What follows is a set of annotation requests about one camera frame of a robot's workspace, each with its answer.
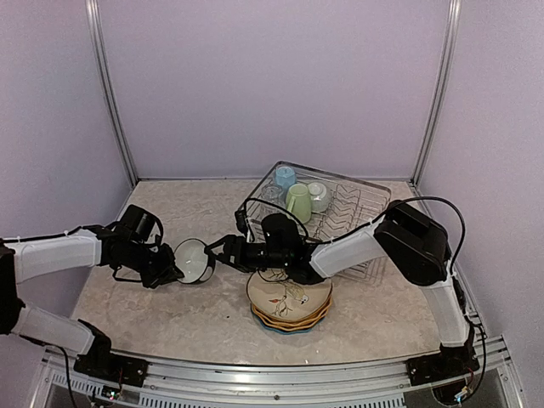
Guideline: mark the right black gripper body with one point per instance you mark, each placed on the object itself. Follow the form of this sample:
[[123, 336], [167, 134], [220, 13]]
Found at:
[[246, 261]]

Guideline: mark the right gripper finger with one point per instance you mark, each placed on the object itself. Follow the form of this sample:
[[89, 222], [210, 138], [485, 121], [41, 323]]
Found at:
[[216, 247], [221, 258]]

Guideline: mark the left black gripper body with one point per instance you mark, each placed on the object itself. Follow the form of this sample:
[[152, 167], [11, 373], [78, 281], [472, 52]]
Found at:
[[154, 268]]

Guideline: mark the dark blue bowl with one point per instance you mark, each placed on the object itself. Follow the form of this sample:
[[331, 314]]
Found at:
[[195, 265]]

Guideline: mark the beige plate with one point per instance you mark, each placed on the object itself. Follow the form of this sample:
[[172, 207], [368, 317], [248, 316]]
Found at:
[[275, 294]]

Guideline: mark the yellow dotted plate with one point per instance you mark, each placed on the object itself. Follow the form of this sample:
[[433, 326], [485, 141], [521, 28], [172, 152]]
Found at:
[[322, 310], [284, 326]]

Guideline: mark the green mug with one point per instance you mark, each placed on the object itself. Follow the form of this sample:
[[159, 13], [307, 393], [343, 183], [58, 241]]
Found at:
[[298, 202]]

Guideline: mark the blue dotted plate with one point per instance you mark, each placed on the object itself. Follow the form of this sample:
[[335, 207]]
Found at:
[[284, 329]]

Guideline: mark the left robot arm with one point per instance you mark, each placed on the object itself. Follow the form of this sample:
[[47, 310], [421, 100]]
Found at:
[[135, 241]]

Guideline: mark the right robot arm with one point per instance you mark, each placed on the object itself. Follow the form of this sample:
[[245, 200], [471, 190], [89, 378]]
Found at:
[[417, 245]]

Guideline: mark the light blue faceted cup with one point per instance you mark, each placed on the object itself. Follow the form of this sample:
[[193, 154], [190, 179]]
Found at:
[[285, 177]]

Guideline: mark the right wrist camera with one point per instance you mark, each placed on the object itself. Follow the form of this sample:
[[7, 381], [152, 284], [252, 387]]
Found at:
[[241, 221]]

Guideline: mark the metal wire dish rack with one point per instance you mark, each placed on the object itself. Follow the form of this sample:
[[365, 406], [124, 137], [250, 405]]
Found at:
[[353, 202]]

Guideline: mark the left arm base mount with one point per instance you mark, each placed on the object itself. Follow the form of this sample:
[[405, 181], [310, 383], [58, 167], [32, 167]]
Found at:
[[115, 368]]

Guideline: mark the aluminium front rail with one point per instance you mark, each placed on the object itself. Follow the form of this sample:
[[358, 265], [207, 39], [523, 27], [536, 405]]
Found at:
[[183, 383]]

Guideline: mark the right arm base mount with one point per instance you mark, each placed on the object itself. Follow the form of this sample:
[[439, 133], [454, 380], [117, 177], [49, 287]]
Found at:
[[431, 368]]

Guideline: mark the left corner aluminium post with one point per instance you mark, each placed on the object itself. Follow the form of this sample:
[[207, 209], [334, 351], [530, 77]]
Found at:
[[100, 55]]

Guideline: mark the corner aluminium post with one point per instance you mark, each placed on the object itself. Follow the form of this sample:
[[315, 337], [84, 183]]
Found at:
[[445, 62], [100, 55]]

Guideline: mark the right corner aluminium post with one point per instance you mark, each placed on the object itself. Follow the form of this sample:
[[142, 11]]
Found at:
[[445, 62]]

